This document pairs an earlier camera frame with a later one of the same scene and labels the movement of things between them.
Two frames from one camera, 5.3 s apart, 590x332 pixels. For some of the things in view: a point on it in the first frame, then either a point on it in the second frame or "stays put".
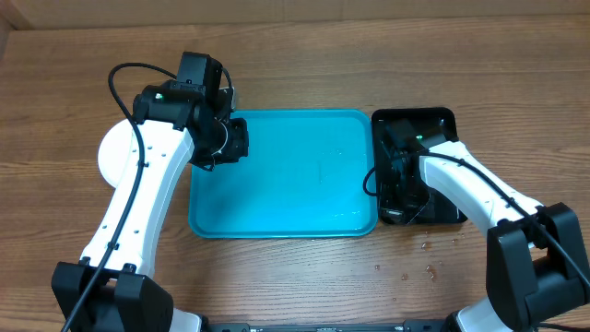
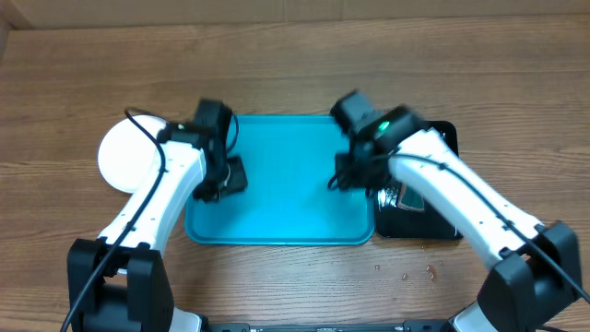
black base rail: x=407 y=326 stays put
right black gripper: x=392 y=207 to x=355 y=179
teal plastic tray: x=303 y=177 stays put
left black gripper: x=239 y=148 to x=238 y=182
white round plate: x=114 y=151 stays put
